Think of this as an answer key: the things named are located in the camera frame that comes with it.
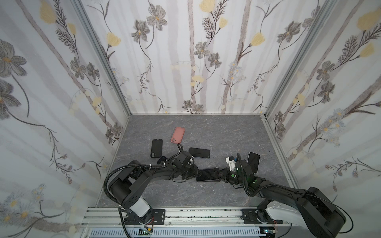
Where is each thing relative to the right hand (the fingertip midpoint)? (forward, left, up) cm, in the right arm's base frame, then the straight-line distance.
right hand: (211, 172), depth 82 cm
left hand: (+2, +7, -5) cm, 8 cm away
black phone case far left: (+20, +36, -11) cm, 42 cm away
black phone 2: (+11, +30, -10) cm, 33 cm away
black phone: (+16, +6, -8) cm, 19 cm away
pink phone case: (+31, +22, -10) cm, 39 cm away
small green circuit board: (-28, +33, -9) cm, 44 cm away
